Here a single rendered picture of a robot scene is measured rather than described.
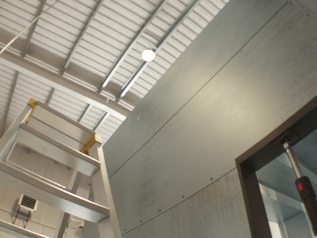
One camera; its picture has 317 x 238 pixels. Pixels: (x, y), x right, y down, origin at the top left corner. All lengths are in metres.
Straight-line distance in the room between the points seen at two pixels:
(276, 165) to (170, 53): 5.42
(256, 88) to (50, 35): 7.11
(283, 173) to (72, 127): 2.62
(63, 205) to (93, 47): 7.04
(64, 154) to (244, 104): 0.71
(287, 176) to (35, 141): 2.93
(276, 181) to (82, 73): 6.68
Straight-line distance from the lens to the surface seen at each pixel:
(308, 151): 2.96
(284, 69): 0.96
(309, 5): 1.12
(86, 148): 1.08
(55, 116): 1.03
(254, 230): 0.78
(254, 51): 1.15
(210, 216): 0.92
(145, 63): 7.53
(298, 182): 0.76
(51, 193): 0.64
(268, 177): 3.12
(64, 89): 7.87
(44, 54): 8.12
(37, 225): 10.66
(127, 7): 6.98
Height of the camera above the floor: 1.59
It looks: 47 degrees up
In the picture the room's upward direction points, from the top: straight up
